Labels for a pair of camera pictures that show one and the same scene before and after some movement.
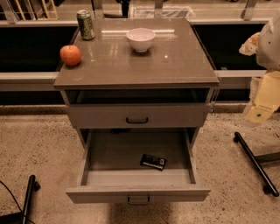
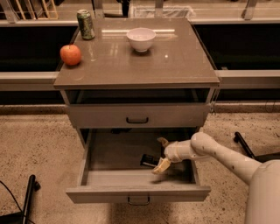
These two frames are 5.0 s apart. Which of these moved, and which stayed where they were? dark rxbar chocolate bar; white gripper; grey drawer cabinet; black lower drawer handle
Moved: white gripper
Stayed: black lower drawer handle; grey drawer cabinet; dark rxbar chocolate bar
